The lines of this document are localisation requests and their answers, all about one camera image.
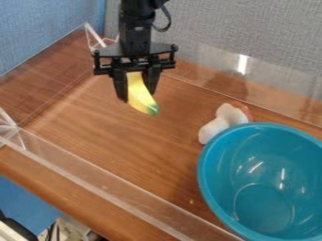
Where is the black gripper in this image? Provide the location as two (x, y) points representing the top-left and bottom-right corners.
(92, 17), (179, 102)

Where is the yellow toy banana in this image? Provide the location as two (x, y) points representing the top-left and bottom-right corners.
(127, 72), (160, 116)

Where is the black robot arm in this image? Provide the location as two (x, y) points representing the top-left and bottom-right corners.
(92, 0), (179, 103)

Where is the blue plastic bowl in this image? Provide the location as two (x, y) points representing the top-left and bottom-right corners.
(198, 122), (322, 241)

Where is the white toy mushroom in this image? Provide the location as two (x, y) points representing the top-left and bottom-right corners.
(198, 101), (253, 145)

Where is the clear acrylic back barrier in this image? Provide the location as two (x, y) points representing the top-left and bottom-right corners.
(166, 44), (322, 127)

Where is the clear acrylic barrier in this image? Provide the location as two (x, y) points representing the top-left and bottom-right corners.
(5, 128), (242, 241)
(166, 44), (322, 127)

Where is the clear acrylic front barrier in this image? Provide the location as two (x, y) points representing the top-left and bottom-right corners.
(5, 128), (242, 241)

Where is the clear acrylic corner bracket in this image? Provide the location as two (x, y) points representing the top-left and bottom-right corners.
(83, 23), (119, 51)

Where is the black cable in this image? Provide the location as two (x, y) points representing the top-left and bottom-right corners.
(150, 4), (174, 33)

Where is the clear acrylic left bracket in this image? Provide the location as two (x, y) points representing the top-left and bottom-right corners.
(0, 107), (27, 149)

